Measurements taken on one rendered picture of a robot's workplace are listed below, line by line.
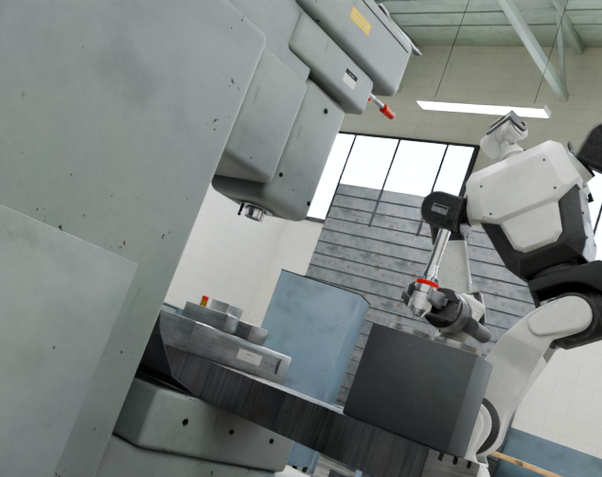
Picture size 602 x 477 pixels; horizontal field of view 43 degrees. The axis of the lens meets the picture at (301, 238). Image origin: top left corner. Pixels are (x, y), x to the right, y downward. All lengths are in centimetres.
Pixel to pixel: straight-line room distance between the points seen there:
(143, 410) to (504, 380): 84
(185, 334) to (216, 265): 935
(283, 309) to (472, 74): 502
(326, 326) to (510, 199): 601
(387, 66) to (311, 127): 30
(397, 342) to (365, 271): 924
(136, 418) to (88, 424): 21
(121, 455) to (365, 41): 112
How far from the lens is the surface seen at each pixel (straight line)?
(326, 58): 184
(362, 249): 1086
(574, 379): 933
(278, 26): 173
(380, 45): 199
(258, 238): 1155
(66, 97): 124
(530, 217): 192
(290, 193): 180
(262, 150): 169
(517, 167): 195
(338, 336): 780
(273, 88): 170
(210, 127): 143
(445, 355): 145
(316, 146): 186
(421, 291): 154
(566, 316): 186
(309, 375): 782
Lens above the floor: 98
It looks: 9 degrees up
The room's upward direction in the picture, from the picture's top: 20 degrees clockwise
